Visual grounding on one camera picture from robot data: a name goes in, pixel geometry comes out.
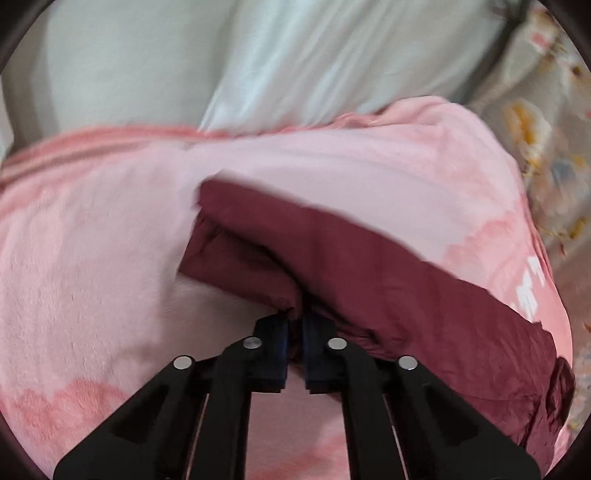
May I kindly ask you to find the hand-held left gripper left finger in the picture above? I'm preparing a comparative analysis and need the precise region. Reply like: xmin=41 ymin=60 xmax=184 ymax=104
xmin=53 ymin=314 xmax=291 ymax=480

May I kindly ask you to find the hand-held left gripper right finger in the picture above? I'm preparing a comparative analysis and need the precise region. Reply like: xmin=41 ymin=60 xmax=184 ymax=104
xmin=301 ymin=313 xmax=542 ymax=480

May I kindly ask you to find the maroon puffer jacket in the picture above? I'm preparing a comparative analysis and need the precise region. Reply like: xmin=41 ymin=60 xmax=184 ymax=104
xmin=178 ymin=179 xmax=575 ymax=462

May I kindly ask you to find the pink fleece blanket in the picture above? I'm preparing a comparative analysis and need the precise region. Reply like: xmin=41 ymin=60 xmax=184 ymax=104
xmin=0 ymin=96 xmax=575 ymax=480

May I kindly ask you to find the pale blue curtain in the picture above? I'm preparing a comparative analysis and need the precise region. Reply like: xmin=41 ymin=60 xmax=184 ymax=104
xmin=198 ymin=0 xmax=513 ymax=134

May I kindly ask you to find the grey floral bed sheet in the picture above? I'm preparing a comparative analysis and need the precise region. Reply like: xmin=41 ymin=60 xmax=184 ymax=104
xmin=466 ymin=4 xmax=591 ymax=287

